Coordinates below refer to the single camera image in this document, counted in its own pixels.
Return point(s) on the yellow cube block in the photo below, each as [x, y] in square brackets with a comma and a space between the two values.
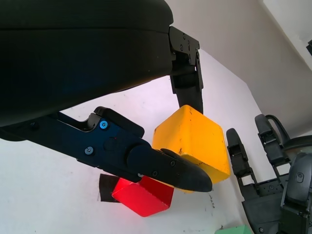
[195, 136]

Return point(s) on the green cube block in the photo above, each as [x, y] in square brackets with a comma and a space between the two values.
[234, 230]

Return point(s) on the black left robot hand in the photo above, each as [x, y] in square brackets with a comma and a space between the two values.
[73, 61]

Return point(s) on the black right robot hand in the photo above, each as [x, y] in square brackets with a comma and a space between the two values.
[280, 202]

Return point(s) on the red cube block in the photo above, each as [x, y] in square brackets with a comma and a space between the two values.
[143, 197]

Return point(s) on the black tape strip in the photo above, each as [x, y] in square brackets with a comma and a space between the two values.
[106, 187]

